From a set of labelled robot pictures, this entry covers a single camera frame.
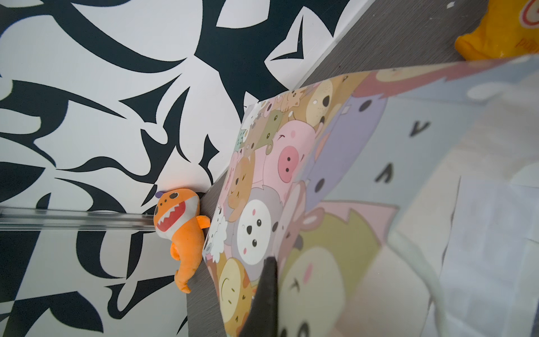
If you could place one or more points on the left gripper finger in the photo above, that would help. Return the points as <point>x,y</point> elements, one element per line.
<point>263,317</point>

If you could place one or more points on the orange shark plush toy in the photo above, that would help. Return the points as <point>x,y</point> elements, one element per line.
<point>177,218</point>

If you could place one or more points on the yellow snack packet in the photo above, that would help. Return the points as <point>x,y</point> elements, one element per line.
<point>508,29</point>

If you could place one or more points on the patterned paper gift bag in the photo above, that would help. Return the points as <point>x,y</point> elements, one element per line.
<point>321,185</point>

